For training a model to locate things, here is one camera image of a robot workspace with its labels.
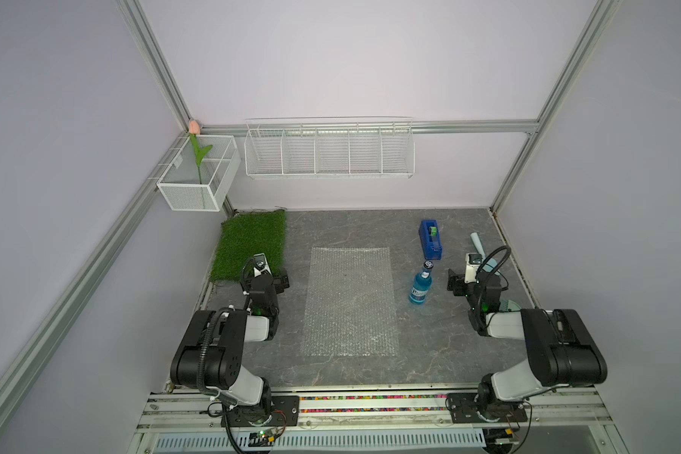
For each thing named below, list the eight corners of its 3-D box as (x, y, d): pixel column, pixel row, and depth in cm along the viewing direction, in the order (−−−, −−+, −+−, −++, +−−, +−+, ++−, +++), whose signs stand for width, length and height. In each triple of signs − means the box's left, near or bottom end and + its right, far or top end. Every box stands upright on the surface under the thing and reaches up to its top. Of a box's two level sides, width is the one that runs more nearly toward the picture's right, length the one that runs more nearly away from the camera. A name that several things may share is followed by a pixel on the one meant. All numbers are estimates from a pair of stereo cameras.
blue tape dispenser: (425, 261, 107) (428, 251, 101) (419, 230, 116) (422, 219, 111) (440, 261, 107) (444, 251, 101) (432, 230, 116) (436, 219, 111)
